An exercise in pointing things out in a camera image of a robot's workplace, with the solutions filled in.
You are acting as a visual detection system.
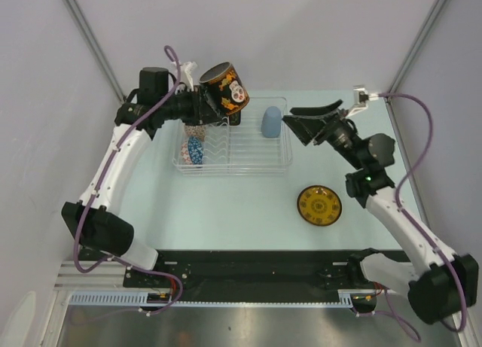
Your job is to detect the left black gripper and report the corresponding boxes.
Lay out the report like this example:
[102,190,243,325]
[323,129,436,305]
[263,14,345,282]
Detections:
[159,85,222,126]

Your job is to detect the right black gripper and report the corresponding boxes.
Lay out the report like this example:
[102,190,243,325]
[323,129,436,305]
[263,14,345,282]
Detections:
[282,100,365,171]

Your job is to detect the beige patterned bowl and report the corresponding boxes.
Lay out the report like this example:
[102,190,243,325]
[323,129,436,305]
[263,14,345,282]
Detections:
[184,125,206,142]

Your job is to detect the light blue cup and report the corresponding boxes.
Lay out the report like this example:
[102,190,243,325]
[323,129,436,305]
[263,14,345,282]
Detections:
[261,106,282,138]

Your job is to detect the blue patterned bowl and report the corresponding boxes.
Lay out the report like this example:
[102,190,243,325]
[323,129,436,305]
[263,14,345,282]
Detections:
[180,136,204,166]

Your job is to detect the red black mug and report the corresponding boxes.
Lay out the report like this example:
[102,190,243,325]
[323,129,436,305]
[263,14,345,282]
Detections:
[199,62,250,116]

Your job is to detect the black floral square plate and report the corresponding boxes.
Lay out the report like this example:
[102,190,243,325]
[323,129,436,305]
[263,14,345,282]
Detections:
[227,111,242,126]

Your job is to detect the clear wire dish rack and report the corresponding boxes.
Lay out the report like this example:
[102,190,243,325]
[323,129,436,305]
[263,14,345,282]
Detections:
[172,96,292,176]

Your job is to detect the yellow black saucer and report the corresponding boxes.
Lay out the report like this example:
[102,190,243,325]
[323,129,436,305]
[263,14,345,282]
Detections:
[296,185,343,227]

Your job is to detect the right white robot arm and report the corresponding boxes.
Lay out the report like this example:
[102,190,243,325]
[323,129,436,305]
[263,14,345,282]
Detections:
[282,100,479,333]

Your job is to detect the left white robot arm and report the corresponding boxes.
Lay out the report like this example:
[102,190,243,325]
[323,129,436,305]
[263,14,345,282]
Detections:
[61,62,226,287]

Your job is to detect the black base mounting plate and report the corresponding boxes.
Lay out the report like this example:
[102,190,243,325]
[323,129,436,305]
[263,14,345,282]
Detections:
[75,248,441,313]

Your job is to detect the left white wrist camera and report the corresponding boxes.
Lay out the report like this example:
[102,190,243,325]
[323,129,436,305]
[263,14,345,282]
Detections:
[171,61,198,91]

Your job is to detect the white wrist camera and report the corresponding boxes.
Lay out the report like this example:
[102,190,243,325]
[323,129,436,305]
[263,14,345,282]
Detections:
[346,85,380,117]
[171,61,198,91]

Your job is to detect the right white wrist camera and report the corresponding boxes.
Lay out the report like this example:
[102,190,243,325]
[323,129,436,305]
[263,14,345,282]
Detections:
[346,85,380,117]

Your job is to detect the left aluminium corner post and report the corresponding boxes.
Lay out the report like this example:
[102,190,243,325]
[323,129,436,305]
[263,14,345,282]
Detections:
[62,0,126,102]

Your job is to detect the aluminium corner post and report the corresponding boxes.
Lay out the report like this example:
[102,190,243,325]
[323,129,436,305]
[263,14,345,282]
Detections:
[62,0,126,102]
[388,0,451,93]

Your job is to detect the right aluminium corner post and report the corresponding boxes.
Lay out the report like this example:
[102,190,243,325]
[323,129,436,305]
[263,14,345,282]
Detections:
[388,0,451,93]

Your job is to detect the white slotted cable duct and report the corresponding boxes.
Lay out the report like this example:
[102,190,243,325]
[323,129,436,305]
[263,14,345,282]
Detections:
[69,291,353,309]

